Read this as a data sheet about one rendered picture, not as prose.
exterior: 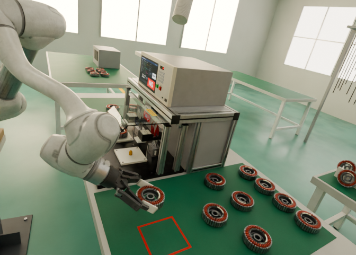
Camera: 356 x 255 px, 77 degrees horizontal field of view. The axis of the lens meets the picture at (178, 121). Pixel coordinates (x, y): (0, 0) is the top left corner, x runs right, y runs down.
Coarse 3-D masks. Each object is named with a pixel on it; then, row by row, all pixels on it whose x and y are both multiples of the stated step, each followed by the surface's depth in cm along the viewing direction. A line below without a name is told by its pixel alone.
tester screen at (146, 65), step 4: (144, 60) 137; (148, 60) 132; (144, 64) 137; (148, 64) 132; (152, 64) 127; (156, 64) 123; (140, 68) 143; (144, 68) 138; (148, 68) 132; (152, 68) 128; (156, 68) 123; (140, 72) 143; (144, 72) 138; (148, 72) 132; (152, 72) 128; (156, 72) 123; (140, 76) 144; (148, 76) 133; (140, 80) 144
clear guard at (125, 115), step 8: (112, 112) 113; (120, 112) 110; (128, 112) 112; (136, 112) 114; (144, 112) 115; (120, 120) 104; (128, 120) 103; (136, 120) 105; (144, 120) 106; (152, 120) 108; (160, 120) 109; (120, 128) 100
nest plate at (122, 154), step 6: (114, 150) 130; (120, 150) 131; (126, 150) 132; (132, 150) 133; (138, 150) 135; (120, 156) 125; (126, 156) 126; (132, 156) 127; (138, 156) 128; (144, 156) 129; (120, 162) 120; (126, 162) 121; (132, 162) 123; (138, 162) 125
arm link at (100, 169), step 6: (96, 162) 73; (102, 162) 74; (108, 162) 77; (96, 168) 72; (102, 168) 73; (108, 168) 75; (90, 174) 71; (96, 174) 72; (102, 174) 73; (90, 180) 73; (96, 180) 73; (102, 180) 74
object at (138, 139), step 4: (140, 132) 126; (144, 132) 127; (148, 132) 128; (160, 132) 136; (140, 136) 126; (144, 136) 124; (148, 136) 126; (152, 136) 127; (156, 136) 130; (160, 136) 131; (136, 140) 126; (140, 140) 126; (144, 140) 125; (148, 140) 127; (156, 140) 131; (156, 144) 132
